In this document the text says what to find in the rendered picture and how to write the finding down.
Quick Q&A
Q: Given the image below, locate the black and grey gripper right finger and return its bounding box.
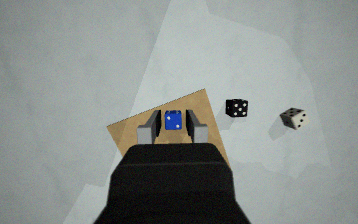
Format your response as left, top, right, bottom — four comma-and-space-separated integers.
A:
186, 109, 208, 143

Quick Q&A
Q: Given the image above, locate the blue die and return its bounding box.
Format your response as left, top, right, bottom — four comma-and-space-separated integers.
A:
165, 110, 182, 130

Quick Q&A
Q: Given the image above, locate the tan mat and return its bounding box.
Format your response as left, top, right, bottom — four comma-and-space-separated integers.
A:
107, 89, 231, 169

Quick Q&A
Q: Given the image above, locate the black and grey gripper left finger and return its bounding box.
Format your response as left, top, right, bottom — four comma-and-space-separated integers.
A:
136, 110, 162, 144

